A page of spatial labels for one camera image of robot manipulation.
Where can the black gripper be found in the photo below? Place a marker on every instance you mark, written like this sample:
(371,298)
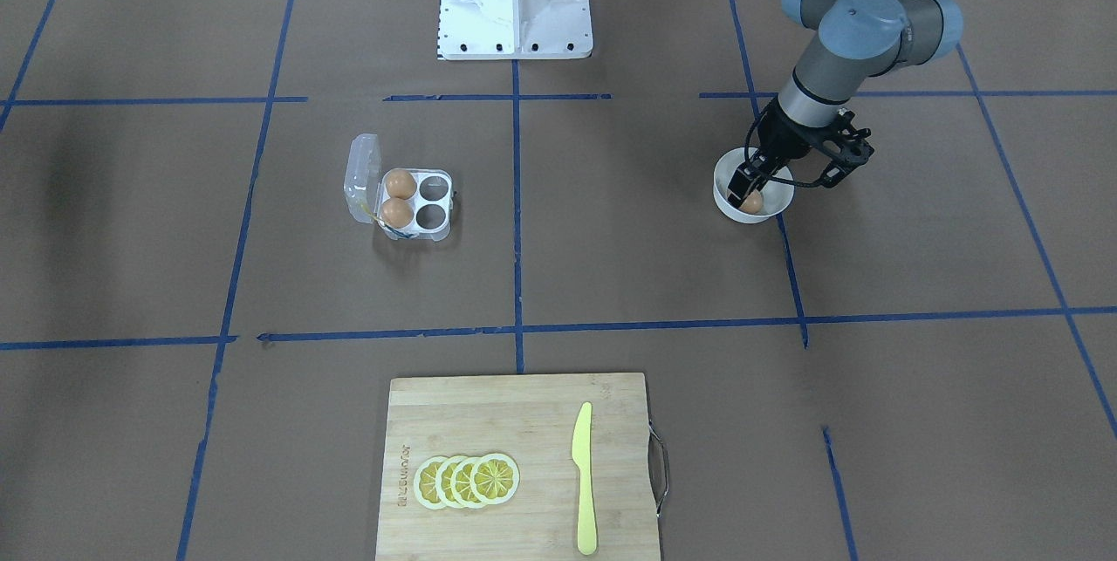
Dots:
(779,139)

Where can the brown egg from bowl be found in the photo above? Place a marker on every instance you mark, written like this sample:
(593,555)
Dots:
(753,203)

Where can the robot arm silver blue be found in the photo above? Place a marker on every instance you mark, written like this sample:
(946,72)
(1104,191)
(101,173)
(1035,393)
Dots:
(854,40)

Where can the clear plastic egg box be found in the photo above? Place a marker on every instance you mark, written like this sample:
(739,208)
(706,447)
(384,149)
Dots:
(433,203)

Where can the brown egg in box rear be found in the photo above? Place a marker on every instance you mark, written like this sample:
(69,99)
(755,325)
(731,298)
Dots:
(400,184)

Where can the brown egg in box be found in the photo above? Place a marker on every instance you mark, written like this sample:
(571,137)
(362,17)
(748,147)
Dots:
(396,213)
(400,184)

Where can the brown egg in box front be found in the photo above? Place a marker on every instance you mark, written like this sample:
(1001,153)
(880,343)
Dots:
(396,213)

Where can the white ceramic bowl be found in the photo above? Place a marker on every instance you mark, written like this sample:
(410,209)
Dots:
(777,196)

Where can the yellow plastic knife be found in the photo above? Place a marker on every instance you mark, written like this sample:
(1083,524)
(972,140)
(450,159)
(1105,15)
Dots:
(586,535)

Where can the bamboo cutting board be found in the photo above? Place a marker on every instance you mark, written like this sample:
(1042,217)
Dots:
(530,418)

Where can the lemon slice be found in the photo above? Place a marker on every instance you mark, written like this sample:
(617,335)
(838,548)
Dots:
(426,483)
(494,478)
(444,482)
(461,484)

